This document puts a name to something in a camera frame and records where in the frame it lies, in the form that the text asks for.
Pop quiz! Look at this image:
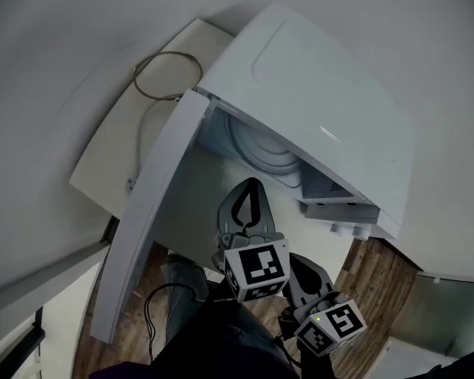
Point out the thin black cable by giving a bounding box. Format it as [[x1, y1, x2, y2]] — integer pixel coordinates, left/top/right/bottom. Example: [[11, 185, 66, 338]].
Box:
[[143, 282, 207, 362]]

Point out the person's leg in jeans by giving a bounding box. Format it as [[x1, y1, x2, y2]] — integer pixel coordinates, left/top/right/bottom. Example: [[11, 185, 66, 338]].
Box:
[[159, 252, 298, 379]]

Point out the white microwave oven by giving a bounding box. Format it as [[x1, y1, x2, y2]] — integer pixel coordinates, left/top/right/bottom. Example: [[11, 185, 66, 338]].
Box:
[[193, 1, 417, 242]]

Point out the person's right forearm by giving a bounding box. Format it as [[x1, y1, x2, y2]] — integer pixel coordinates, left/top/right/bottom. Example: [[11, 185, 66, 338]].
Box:
[[295, 340, 337, 379]]

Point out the round glass turntable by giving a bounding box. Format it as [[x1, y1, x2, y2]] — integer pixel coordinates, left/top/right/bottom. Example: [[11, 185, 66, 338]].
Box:
[[228, 114, 303, 190]]

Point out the grey power cable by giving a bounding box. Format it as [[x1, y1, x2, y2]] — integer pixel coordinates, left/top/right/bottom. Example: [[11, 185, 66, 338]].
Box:
[[124, 51, 204, 196]]

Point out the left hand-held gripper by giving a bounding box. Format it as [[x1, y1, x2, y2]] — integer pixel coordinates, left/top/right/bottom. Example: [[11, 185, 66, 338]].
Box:
[[212, 177, 291, 304]]

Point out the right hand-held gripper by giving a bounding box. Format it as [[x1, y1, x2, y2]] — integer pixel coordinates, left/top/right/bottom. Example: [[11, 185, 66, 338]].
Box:
[[277, 252, 368, 358]]

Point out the frosted glass door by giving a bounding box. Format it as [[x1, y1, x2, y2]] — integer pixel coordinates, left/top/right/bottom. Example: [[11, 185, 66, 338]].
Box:
[[389, 273, 474, 355]]

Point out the white microwave door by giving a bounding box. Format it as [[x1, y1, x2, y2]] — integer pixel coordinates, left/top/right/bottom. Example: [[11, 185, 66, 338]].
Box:
[[89, 88, 220, 345]]

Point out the person's left forearm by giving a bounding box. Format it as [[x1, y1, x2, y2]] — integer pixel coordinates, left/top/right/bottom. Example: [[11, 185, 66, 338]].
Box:
[[152, 278, 243, 371]]

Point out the black chair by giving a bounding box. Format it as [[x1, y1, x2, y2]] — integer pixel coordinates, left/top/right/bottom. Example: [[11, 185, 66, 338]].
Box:
[[417, 351, 474, 379]]

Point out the person's purple shirt torso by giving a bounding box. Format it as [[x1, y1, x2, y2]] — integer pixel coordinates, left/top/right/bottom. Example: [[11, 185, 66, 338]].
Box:
[[88, 360, 153, 379]]

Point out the white cabinet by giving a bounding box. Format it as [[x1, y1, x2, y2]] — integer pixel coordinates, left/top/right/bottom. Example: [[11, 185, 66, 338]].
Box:
[[373, 336, 460, 379]]

